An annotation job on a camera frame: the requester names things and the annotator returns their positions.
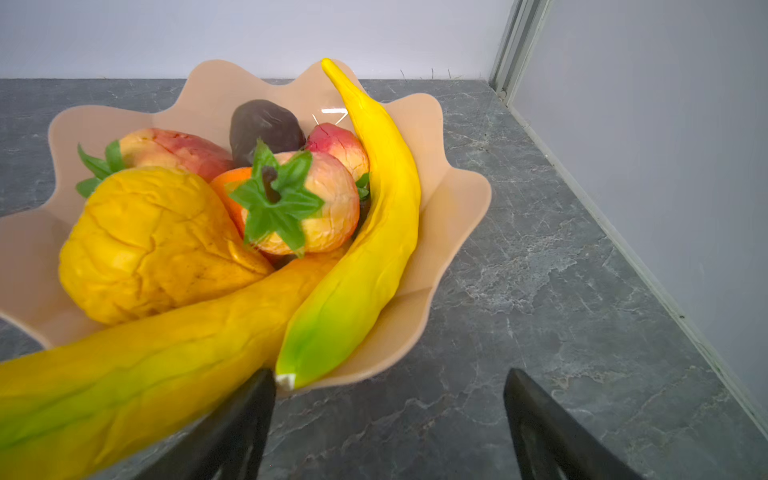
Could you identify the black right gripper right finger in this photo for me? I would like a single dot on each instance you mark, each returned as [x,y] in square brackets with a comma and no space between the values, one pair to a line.
[548,442]

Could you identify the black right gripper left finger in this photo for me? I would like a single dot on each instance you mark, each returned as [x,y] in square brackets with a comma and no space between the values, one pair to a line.
[229,443]

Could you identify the yellow green banana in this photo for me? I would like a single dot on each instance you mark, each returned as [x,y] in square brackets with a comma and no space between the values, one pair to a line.
[343,308]
[74,410]

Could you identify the yellow green banana lying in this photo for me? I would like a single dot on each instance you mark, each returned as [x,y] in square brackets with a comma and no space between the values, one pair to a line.
[74,410]

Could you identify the yellow wrinkled pear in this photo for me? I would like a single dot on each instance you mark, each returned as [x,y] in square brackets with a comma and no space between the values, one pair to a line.
[150,240]

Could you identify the beige scalloped fruit bowl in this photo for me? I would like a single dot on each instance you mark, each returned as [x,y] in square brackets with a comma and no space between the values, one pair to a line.
[453,202]

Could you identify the peach with green leaves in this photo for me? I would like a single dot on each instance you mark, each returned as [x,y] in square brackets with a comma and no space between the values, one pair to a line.
[298,202]

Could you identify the orange fruit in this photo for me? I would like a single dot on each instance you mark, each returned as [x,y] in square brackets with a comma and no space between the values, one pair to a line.
[225,184]

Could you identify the red yellow peach left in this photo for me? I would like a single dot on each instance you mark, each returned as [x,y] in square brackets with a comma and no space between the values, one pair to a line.
[155,147]

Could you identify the small red peach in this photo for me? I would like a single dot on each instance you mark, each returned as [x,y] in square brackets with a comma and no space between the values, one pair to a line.
[342,144]

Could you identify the dark brown fruit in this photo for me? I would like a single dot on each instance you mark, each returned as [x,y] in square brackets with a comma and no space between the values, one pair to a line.
[262,119]

